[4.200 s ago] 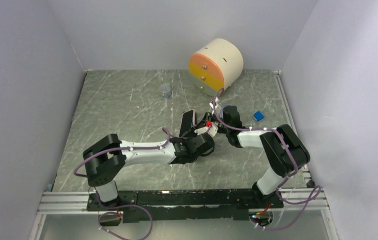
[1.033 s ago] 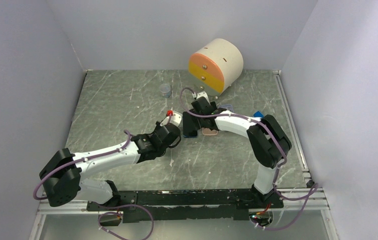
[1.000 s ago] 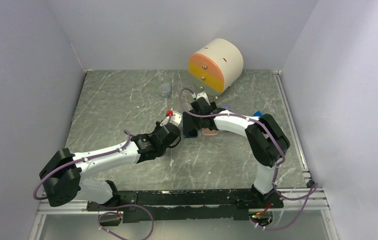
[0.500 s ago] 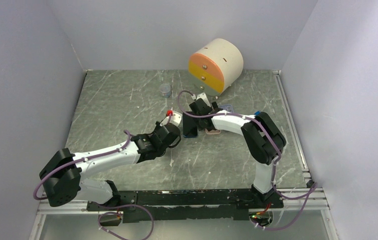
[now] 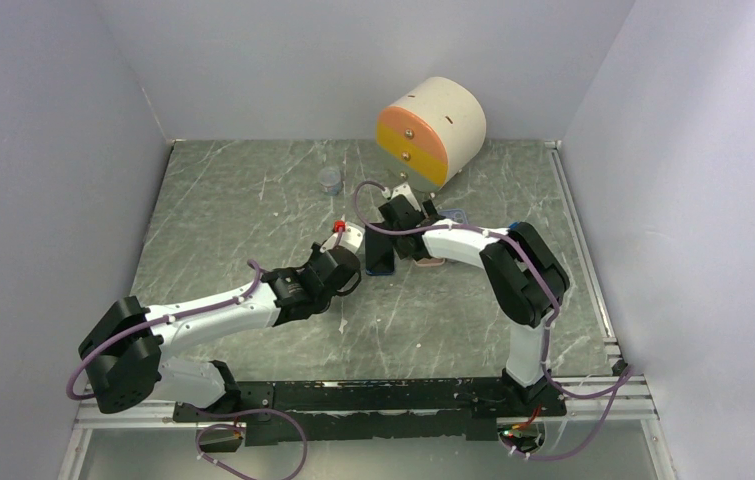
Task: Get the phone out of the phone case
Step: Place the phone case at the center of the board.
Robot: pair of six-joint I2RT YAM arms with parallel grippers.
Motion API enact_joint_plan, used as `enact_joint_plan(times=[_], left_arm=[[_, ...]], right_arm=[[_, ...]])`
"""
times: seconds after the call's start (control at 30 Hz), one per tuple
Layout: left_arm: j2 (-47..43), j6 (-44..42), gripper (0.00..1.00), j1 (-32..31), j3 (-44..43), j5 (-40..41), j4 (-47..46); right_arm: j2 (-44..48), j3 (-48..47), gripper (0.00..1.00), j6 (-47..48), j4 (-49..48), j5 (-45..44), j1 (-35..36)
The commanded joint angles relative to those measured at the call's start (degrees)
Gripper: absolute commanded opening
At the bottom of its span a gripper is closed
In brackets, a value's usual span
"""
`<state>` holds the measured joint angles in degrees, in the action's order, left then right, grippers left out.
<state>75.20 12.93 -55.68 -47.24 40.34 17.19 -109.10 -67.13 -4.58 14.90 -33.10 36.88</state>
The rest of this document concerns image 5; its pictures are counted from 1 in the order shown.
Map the pink cased phone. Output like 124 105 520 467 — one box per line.
364 229 395 267

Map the pink phone case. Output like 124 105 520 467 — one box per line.
414 258 446 268

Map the lilac phone case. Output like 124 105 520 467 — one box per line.
438 208 469 224

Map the blue phone black screen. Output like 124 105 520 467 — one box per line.
365 258 395 276

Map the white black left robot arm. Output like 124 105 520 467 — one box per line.
78 241 361 420

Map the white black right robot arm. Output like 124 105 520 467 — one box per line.
377 195 570 415

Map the round cream drawer box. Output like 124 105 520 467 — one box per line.
375 77 487 193

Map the black base bar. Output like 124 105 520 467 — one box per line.
173 376 567 446

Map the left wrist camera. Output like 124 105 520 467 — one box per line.
320 220 365 254

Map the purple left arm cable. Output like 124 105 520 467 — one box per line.
65 228 309 480

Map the aluminium side rail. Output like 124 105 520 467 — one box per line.
544 140 623 371

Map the aluminium front rail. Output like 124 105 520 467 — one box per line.
75 377 658 429

